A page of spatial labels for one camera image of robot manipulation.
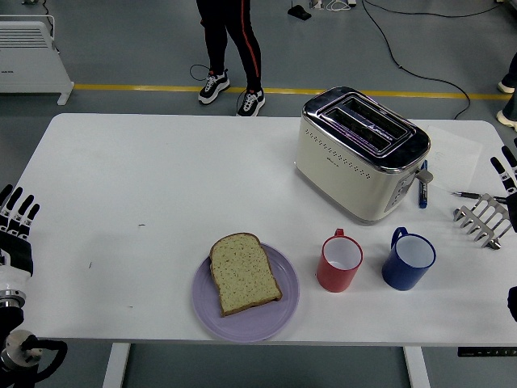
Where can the blue marker pen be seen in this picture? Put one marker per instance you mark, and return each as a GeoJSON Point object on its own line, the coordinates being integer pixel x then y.
{"type": "Point", "coordinates": [422, 198]}

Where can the black table control panel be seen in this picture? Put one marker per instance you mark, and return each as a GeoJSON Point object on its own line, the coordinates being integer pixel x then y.
{"type": "Point", "coordinates": [484, 352]}

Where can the bread slice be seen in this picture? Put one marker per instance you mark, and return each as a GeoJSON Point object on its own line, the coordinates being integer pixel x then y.
{"type": "Point", "coordinates": [242, 275]}

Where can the white table leg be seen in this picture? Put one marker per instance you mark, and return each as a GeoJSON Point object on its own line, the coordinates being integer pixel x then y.
{"type": "Point", "coordinates": [417, 368]}
{"type": "Point", "coordinates": [115, 368]}

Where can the metal toast rack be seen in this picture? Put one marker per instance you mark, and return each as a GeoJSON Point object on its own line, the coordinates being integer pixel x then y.
{"type": "Point", "coordinates": [462, 213]}

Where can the cream and chrome toaster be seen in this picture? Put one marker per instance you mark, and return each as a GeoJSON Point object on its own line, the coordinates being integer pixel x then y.
{"type": "Point", "coordinates": [343, 178]}

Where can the person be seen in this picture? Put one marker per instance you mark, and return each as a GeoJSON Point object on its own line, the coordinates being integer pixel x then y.
{"type": "Point", "coordinates": [509, 117]}
{"type": "Point", "coordinates": [214, 40]}

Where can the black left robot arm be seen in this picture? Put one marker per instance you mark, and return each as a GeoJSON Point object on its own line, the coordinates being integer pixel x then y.
{"type": "Point", "coordinates": [12, 323]}

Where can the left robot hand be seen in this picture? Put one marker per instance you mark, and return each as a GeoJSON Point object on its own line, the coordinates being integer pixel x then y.
{"type": "Point", "coordinates": [14, 250]}

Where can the red mug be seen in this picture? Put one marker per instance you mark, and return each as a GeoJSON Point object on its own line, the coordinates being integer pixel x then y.
{"type": "Point", "coordinates": [335, 279]}

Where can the purple plate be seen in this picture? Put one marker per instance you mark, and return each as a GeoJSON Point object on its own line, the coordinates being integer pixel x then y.
{"type": "Point", "coordinates": [250, 323]}

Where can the white panel heater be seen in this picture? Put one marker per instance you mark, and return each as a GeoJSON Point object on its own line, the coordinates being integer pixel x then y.
{"type": "Point", "coordinates": [28, 68]}

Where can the white paper sheet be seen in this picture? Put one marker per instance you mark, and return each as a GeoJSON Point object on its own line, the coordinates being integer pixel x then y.
{"type": "Point", "coordinates": [452, 157]}

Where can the black floor device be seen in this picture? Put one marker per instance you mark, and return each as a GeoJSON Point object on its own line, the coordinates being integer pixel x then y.
{"type": "Point", "coordinates": [299, 12]}

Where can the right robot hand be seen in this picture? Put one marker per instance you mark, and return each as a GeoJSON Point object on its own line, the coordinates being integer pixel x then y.
{"type": "Point", "coordinates": [512, 210]}

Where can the blue mug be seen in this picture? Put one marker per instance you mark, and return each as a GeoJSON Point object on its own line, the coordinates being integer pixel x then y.
{"type": "Point", "coordinates": [400, 277]}

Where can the black pen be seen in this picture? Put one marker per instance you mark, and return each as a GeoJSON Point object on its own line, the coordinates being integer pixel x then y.
{"type": "Point", "coordinates": [468, 195]}

